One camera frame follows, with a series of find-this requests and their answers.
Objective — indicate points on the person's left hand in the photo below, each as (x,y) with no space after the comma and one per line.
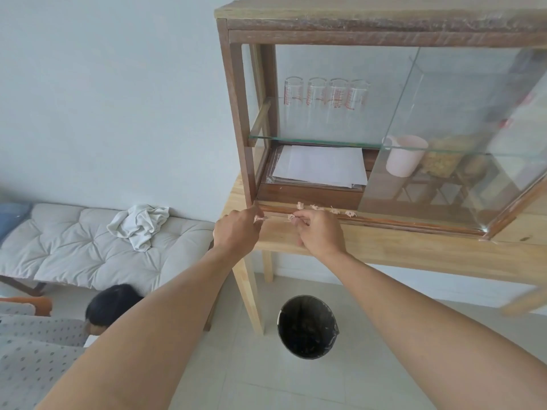
(235,234)

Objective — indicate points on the person's right hand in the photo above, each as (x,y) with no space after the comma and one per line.
(320,234)

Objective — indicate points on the person's right fingers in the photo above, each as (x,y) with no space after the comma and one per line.
(302,218)

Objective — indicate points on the person's left fingers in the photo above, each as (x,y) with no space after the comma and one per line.
(257,218)

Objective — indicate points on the person's left forearm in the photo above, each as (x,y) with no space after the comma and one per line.
(162,328)

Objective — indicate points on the person's right forearm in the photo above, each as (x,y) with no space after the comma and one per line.
(427,337)

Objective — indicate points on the dark wooden tray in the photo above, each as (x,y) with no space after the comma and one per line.
(307,194)

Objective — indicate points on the white paper stack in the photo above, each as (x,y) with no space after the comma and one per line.
(320,166)

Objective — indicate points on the glass shelf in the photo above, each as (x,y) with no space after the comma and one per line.
(324,142)

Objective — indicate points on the light wooden table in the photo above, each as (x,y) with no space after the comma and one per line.
(384,247)

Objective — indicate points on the black trash bin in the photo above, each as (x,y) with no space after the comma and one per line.
(307,328)

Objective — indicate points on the pale pink plastic cup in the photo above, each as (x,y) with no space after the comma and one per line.
(404,160)

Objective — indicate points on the wooden glass display cabinet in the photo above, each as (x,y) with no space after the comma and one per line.
(239,102)

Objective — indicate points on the crumpled white cloth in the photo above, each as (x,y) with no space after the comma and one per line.
(139,224)

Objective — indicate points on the jar with yellow contents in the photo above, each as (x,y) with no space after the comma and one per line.
(448,160)

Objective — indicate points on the sliding glass door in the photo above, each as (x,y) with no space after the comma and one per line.
(448,123)

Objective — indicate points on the grey tufted bench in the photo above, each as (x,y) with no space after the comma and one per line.
(64,247)

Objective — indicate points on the blue pillow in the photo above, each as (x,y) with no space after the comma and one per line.
(13,219)

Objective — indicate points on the grey dotted upholstered chair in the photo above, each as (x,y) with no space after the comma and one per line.
(30,358)

